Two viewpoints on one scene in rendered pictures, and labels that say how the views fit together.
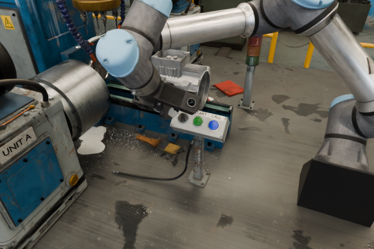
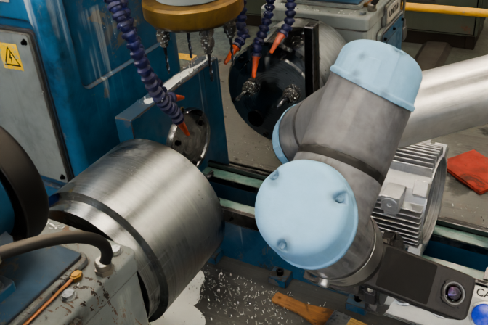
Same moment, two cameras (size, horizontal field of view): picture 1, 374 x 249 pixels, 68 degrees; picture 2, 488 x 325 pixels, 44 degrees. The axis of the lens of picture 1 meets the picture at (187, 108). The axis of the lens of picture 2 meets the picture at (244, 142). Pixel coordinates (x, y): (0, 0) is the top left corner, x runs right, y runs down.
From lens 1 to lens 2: 18 cm
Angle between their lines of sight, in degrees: 9
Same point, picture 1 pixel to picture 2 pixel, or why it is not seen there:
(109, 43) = (290, 197)
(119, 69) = (312, 259)
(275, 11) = not seen: outside the picture
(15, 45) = (23, 100)
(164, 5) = (409, 87)
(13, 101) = (38, 261)
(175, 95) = (414, 275)
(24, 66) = (39, 142)
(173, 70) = not seen: hidden behind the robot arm
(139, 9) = (351, 104)
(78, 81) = (162, 195)
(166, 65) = not seen: hidden behind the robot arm
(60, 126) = (130, 308)
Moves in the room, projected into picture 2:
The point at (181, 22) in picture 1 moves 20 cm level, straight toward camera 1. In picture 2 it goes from (420, 93) to (460, 214)
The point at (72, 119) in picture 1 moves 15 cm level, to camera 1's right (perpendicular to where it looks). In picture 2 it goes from (151, 284) to (256, 287)
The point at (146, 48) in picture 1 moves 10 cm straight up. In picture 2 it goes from (369, 199) to (373, 82)
